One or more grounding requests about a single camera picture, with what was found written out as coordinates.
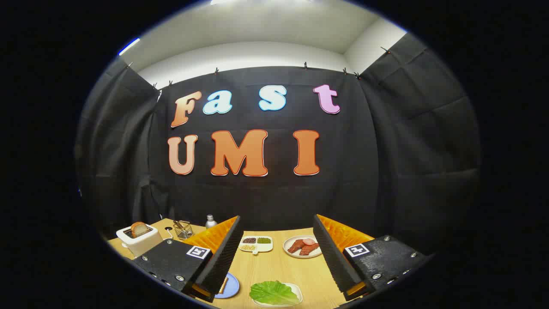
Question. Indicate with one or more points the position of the heap of pale soybeans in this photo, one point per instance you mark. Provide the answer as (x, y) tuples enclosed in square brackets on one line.
[(248, 247)]

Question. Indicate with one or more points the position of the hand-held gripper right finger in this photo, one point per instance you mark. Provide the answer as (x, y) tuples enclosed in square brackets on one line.
[(336, 266)]

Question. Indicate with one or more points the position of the white square plate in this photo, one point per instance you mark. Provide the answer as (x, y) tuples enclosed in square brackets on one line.
[(299, 294)]

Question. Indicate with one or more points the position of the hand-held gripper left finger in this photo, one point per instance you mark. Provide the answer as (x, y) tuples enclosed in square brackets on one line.
[(223, 262)]

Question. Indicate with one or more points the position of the green lettuce leaf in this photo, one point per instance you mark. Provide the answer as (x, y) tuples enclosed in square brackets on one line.
[(272, 292)]

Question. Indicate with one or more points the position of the ceiling light strip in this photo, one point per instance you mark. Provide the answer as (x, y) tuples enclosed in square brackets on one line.
[(129, 46)]

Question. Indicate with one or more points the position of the heap of green beans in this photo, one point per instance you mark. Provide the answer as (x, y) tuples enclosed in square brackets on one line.
[(264, 240)]

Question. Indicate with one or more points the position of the toasted bread slice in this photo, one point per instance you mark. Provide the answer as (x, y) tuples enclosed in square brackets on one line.
[(139, 229)]

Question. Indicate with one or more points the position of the blue round plate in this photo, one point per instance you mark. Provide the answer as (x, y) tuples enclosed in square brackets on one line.
[(232, 287)]

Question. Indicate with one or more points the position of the white divided dish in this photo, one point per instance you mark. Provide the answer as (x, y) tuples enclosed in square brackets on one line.
[(256, 245)]

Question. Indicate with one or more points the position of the red tomato slice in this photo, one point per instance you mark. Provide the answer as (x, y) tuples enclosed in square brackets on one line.
[(309, 241)]

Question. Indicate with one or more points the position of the white round plate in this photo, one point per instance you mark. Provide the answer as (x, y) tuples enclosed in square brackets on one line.
[(289, 254)]

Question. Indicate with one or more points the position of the white toaster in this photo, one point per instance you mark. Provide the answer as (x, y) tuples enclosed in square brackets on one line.
[(143, 245)]

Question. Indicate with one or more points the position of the brown meat piece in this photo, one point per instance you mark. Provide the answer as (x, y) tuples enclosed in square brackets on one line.
[(309, 249), (296, 246)]

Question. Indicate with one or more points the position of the silver bottle with green label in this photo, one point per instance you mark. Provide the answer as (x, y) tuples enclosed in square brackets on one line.
[(210, 223)]

